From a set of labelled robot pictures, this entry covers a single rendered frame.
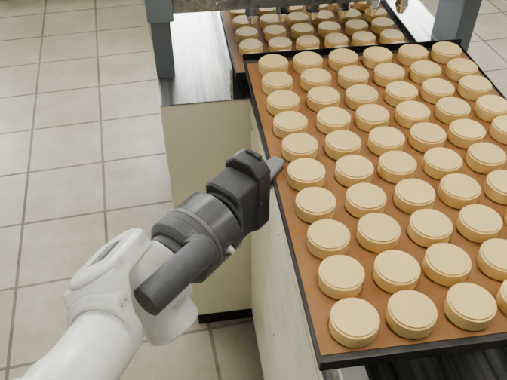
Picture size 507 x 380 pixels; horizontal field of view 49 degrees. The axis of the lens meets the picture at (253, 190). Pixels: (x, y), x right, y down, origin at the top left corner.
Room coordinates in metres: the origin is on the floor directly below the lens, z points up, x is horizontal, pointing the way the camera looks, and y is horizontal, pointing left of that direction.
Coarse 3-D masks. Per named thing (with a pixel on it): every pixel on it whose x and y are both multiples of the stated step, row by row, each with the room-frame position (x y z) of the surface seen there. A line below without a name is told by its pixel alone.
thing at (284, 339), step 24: (264, 240) 0.78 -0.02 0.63; (264, 264) 0.78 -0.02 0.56; (288, 264) 0.57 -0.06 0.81; (264, 288) 0.77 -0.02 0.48; (288, 288) 0.56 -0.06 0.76; (264, 312) 0.76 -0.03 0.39; (288, 312) 0.54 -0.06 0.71; (264, 336) 0.76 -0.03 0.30; (288, 336) 0.53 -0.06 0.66; (264, 360) 0.75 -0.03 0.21; (288, 360) 0.52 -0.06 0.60; (312, 360) 0.40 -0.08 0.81; (408, 360) 0.38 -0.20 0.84; (432, 360) 0.38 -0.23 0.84; (456, 360) 0.38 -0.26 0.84; (480, 360) 0.38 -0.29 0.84; (504, 360) 0.38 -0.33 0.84
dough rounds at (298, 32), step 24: (240, 24) 1.16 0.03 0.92; (264, 24) 1.17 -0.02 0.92; (288, 24) 1.19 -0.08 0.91; (312, 24) 1.20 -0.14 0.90; (336, 24) 1.16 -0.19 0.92; (360, 24) 1.16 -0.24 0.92; (384, 24) 1.16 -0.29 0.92; (240, 48) 1.06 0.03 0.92; (264, 48) 1.09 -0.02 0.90; (288, 48) 1.06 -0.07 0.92; (312, 48) 1.05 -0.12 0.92
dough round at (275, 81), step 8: (272, 72) 0.80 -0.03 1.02; (280, 72) 0.80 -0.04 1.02; (264, 80) 0.77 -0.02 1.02; (272, 80) 0.77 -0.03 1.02; (280, 80) 0.77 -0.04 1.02; (288, 80) 0.77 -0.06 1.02; (264, 88) 0.76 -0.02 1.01; (272, 88) 0.75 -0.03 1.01; (280, 88) 0.75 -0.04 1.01; (288, 88) 0.76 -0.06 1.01
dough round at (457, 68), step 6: (450, 60) 0.83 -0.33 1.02; (456, 60) 0.83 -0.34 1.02; (462, 60) 0.83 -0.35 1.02; (468, 60) 0.83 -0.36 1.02; (450, 66) 0.81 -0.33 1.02; (456, 66) 0.81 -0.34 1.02; (462, 66) 0.81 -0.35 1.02; (468, 66) 0.81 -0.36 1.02; (474, 66) 0.81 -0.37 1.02; (450, 72) 0.81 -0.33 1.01; (456, 72) 0.80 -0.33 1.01; (462, 72) 0.80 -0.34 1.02; (468, 72) 0.80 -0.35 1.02; (474, 72) 0.80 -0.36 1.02; (450, 78) 0.81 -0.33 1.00; (456, 78) 0.80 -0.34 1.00
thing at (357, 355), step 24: (336, 48) 0.89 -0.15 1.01; (360, 48) 0.90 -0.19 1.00; (504, 96) 0.75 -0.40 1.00; (264, 144) 0.63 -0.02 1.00; (288, 240) 0.44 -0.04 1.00; (312, 336) 0.31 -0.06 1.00; (480, 336) 0.32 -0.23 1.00; (504, 336) 0.32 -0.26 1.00; (336, 360) 0.28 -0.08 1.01; (360, 360) 0.28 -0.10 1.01; (384, 360) 0.29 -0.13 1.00
